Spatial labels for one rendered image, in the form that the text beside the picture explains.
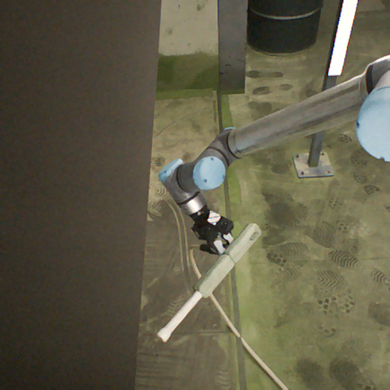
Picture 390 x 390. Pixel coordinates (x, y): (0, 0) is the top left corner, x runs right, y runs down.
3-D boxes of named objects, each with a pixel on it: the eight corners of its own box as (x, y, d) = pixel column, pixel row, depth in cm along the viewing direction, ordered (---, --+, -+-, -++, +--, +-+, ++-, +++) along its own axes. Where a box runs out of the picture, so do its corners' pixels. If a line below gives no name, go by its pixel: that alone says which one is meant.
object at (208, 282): (218, 221, 153) (260, 222, 134) (225, 230, 155) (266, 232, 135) (129, 318, 132) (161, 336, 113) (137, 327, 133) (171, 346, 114)
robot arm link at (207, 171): (218, 144, 114) (192, 152, 124) (196, 168, 108) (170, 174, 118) (235, 170, 118) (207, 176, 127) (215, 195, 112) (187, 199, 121)
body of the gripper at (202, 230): (212, 226, 140) (195, 200, 136) (228, 228, 133) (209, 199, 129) (199, 241, 137) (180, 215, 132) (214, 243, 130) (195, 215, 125)
